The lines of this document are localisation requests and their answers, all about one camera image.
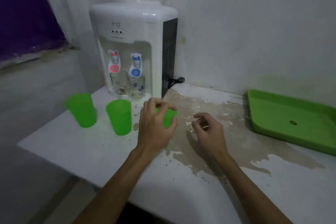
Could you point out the person's left hand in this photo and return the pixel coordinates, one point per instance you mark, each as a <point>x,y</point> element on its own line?
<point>152,129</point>

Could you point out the person's right hand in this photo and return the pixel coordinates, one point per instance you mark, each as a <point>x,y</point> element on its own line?
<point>212,139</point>

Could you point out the person's left thumb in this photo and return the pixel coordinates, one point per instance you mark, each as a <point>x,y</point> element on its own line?
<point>174,130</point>

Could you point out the person's right thumb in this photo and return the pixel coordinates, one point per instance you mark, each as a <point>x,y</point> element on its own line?
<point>199,127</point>

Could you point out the green plastic cup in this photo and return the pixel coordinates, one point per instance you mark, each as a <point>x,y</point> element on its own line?
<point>169,119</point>
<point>119,118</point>
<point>82,111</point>

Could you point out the person's left forearm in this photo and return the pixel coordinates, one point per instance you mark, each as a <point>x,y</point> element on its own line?
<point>118,189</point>

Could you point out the person's right forearm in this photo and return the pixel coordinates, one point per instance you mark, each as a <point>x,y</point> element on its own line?
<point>249,192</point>

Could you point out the clear glass mug blue print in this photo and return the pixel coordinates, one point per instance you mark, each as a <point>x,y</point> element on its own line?
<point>136,86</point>

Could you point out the blue water tap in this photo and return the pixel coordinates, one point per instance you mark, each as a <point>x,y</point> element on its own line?
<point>135,65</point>

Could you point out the red water tap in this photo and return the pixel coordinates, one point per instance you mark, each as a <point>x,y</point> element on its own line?
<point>114,61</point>

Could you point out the green plastic tray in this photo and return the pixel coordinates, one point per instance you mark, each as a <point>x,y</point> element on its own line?
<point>291,116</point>

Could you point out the white tabletop water dispenser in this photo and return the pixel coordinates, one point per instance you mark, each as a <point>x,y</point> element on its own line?
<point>126,19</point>

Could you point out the purple curtain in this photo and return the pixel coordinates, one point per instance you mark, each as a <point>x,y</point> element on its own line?
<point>23,11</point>

